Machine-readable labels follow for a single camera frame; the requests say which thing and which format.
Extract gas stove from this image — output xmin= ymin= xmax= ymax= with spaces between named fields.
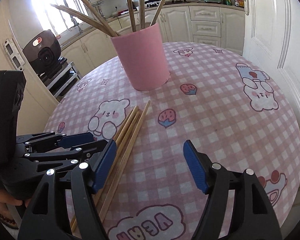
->
xmin=145 ymin=0 xmax=188 ymax=8

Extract left hand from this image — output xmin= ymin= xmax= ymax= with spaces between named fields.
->
xmin=0 ymin=189 xmax=31 ymax=230

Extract pink cylindrical utensil holder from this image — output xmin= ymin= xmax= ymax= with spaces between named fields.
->
xmin=111 ymin=23 xmax=170 ymax=91

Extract lower kitchen cabinets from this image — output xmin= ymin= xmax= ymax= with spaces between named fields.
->
xmin=62 ymin=3 xmax=245 ymax=76

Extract metal shelf rack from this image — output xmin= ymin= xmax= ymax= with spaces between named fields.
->
xmin=39 ymin=57 xmax=82 ymax=102

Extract white door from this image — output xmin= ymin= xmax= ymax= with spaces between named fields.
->
xmin=243 ymin=0 xmax=300 ymax=127

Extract pink checkered tablecloth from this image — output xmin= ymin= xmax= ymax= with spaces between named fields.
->
xmin=45 ymin=42 xmax=300 ymax=239

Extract wall utensil rack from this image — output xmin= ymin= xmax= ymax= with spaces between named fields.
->
xmin=88 ymin=0 xmax=106 ymax=18

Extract door latch plate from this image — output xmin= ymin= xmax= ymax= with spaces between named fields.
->
xmin=3 ymin=38 xmax=25 ymax=71

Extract window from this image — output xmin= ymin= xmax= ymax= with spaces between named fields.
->
xmin=31 ymin=0 xmax=88 ymax=36

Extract sink faucet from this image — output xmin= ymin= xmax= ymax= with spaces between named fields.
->
xmin=71 ymin=17 xmax=83 ymax=34

